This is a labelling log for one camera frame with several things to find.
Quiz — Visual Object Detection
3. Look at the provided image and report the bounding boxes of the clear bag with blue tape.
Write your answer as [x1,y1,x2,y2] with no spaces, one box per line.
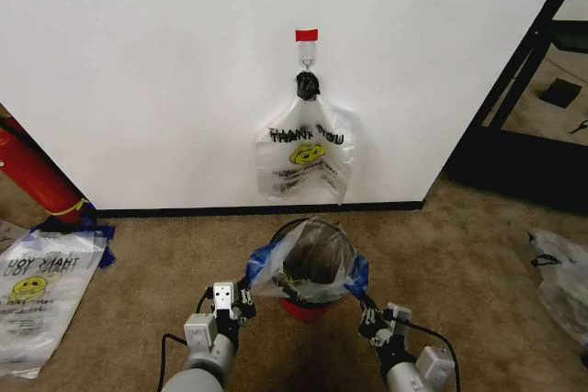
[245,216,371,307]

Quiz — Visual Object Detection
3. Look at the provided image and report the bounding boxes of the black foam block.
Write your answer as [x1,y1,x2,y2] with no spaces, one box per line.
[540,78,581,109]

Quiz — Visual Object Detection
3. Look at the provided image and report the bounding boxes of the red fire extinguisher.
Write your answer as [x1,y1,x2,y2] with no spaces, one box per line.
[0,115,96,228]

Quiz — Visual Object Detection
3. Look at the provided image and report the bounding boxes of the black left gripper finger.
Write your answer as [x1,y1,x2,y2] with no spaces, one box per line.
[232,299,257,322]
[234,277,254,307]

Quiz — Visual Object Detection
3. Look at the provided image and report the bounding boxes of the blue tape pieces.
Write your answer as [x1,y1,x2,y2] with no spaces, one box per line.
[28,210,119,273]

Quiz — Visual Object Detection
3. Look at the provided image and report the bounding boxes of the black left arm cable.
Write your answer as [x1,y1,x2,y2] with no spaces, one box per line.
[158,286,217,392]

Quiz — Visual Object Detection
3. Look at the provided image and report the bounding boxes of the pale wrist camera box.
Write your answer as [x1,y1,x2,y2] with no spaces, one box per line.
[212,282,237,311]
[384,301,413,328]

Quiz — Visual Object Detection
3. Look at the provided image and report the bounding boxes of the flat clear thank you bag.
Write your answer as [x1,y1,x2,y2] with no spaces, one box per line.
[0,225,101,380]

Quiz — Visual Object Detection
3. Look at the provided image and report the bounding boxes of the black metal frame rack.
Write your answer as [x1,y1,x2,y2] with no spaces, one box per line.
[446,0,588,215]

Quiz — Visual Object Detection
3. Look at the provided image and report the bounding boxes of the clear thank you bag hanging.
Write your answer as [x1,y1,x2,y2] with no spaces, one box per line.
[254,70,360,206]

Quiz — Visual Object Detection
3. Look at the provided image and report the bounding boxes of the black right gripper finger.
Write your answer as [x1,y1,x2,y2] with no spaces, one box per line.
[359,295,381,325]
[357,318,388,349]

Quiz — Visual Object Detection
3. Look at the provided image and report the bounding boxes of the red and black trash bin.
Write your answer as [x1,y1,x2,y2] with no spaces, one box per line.
[267,218,357,327]

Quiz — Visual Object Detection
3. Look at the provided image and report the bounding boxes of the crumpled clear plastic bag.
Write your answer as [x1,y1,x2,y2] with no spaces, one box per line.
[526,230,588,348]

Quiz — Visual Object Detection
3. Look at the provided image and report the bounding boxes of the clear wall hook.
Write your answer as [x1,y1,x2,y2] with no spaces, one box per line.
[297,40,318,73]

